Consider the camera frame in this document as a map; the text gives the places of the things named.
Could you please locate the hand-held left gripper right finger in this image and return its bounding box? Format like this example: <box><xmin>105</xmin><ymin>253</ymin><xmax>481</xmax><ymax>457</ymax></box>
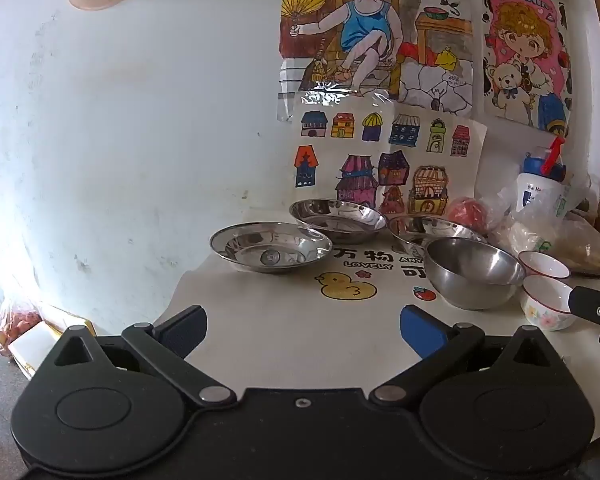
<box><xmin>370</xmin><ymin>304</ymin><xmax>563</xmax><ymax>407</ymax></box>

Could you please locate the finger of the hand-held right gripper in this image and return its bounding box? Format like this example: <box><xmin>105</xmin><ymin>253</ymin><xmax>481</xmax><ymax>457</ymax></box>
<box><xmin>568</xmin><ymin>285</ymin><xmax>600</xmax><ymax>351</ymax></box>

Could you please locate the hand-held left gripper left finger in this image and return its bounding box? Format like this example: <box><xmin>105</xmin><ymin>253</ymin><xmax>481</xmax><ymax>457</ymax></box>
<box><xmin>39</xmin><ymin>304</ymin><xmax>236</xmax><ymax>407</ymax></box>

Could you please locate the white red-rimmed bowl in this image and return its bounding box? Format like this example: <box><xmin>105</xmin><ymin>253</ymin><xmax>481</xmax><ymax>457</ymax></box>
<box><xmin>517</xmin><ymin>251</ymin><xmax>571</xmax><ymax>281</ymax></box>
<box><xmin>520</xmin><ymin>275</ymin><xmax>578</xmax><ymax>332</ymax></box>

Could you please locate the stainless steel bowl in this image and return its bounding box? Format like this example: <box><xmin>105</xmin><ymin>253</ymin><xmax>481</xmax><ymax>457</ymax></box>
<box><xmin>424</xmin><ymin>237</ymin><xmax>527</xmax><ymax>311</ymax></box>

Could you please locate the stainless steel plate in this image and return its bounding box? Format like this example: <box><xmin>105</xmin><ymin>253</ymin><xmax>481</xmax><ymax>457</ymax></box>
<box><xmin>288</xmin><ymin>199</ymin><xmax>388</xmax><ymax>245</ymax></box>
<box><xmin>210</xmin><ymin>221</ymin><xmax>333</xmax><ymax>274</ymax></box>
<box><xmin>387</xmin><ymin>215</ymin><xmax>487</xmax><ymax>257</ymax></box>

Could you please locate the clear plastic bag of noodles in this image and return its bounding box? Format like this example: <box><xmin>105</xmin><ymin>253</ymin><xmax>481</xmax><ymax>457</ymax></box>
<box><xmin>490</xmin><ymin>180</ymin><xmax>600</xmax><ymax>277</ymax></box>

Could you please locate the yellow-edged flat box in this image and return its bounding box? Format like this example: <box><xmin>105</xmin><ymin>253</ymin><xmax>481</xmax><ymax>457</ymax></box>
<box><xmin>37</xmin><ymin>305</ymin><xmax>97</xmax><ymax>337</ymax></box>

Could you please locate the red fruit in clear bag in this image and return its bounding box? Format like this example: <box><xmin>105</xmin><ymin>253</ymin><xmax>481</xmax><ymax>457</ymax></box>
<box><xmin>447</xmin><ymin>196</ymin><xmax>492</xmax><ymax>234</ymax></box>

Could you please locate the white bottle with blue lid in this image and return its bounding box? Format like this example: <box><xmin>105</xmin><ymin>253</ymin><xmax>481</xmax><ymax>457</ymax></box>
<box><xmin>515</xmin><ymin>137</ymin><xmax>567</xmax><ymax>218</ymax></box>

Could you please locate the white flat box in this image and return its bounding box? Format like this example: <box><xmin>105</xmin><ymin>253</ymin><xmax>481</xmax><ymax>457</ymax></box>
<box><xmin>7</xmin><ymin>320</ymin><xmax>62</xmax><ymax>381</ymax></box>

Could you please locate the red mesh bag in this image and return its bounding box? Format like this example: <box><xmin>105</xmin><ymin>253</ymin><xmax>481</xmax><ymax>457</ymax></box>
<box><xmin>0</xmin><ymin>300</ymin><xmax>43</xmax><ymax>357</ymax></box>

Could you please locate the colourful houses drawing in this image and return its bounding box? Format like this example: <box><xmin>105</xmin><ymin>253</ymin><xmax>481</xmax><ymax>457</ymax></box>
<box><xmin>292</xmin><ymin>102</ymin><xmax>488</xmax><ymax>221</ymax></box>

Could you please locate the girl with teddy bear drawing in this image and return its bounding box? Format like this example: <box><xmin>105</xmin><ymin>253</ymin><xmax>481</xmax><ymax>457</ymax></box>
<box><xmin>481</xmin><ymin>0</ymin><xmax>574</xmax><ymax>134</ymax></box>

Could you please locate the boy with fan drawing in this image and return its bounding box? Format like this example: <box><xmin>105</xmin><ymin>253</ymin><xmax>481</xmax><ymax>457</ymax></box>
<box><xmin>277</xmin><ymin>0</ymin><xmax>477</xmax><ymax>123</ymax></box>

